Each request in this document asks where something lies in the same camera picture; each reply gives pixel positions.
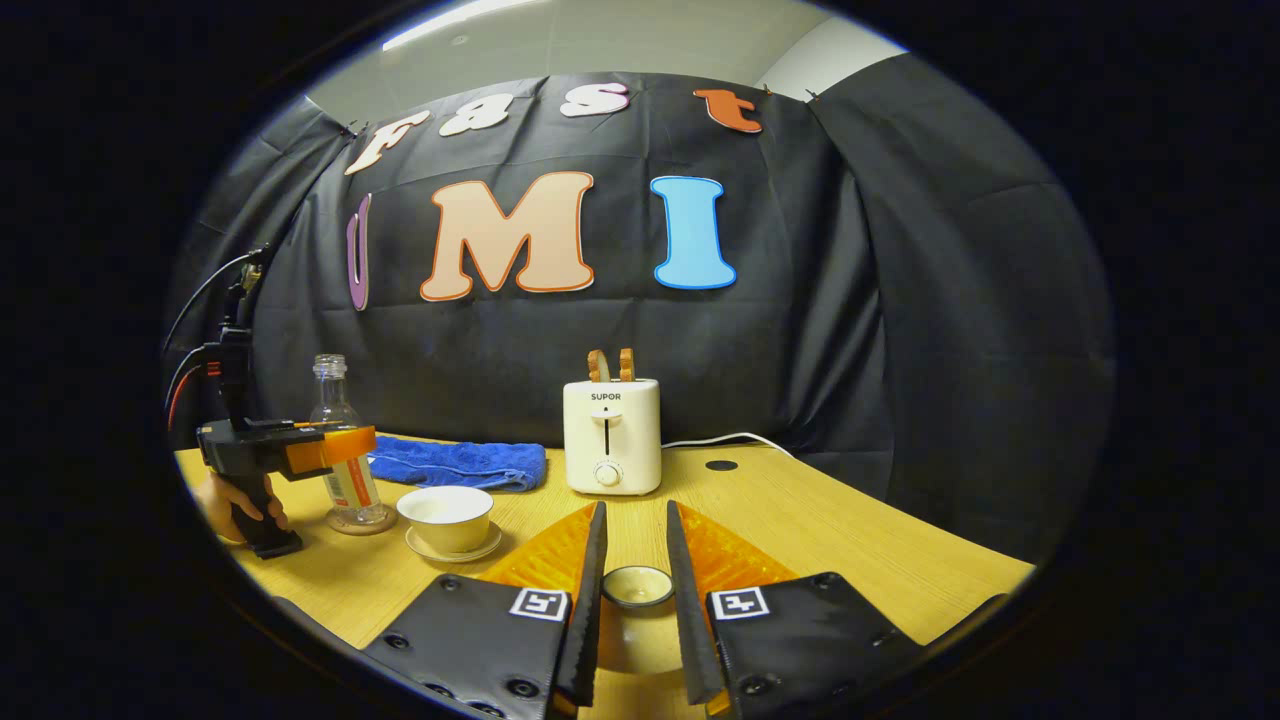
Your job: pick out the black table grommet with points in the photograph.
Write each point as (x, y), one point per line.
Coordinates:
(721, 464)

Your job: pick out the cream toaster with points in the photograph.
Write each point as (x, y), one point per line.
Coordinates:
(610, 430)

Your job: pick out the clear water bottle orange label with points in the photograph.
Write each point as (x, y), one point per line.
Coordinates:
(335, 405)

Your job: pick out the cream saucer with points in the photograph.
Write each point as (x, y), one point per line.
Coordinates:
(470, 555)

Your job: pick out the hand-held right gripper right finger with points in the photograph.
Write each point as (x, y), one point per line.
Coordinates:
(685, 620)

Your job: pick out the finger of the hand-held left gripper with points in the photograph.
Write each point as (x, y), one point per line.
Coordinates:
(350, 445)

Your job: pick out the cream teacup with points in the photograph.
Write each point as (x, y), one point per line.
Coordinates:
(446, 520)

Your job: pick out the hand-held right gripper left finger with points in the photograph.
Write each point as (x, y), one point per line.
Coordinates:
(588, 620)

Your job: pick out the cream teacup lid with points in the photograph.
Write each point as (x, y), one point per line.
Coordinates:
(638, 590)

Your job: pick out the round cork coaster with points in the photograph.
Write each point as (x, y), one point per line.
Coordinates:
(385, 524)

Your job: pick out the black backdrop cloth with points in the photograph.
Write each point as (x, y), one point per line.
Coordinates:
(800, 350)

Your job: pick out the blue towel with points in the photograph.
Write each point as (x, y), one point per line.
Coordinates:
(460, 465)

